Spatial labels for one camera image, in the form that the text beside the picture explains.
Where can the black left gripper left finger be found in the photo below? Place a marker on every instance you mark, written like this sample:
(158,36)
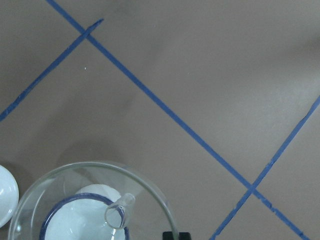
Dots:
(168,235)

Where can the white enamel mug blue rim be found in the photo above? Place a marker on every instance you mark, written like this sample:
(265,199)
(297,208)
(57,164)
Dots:
(82,216)

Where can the clear glass funnel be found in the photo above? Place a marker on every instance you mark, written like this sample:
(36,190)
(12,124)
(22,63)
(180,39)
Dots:
(142,207)

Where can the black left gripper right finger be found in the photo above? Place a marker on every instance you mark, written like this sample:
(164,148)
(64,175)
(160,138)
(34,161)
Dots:
(184,236)

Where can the white mug lid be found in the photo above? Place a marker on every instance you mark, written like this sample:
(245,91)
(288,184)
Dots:
(9,195)

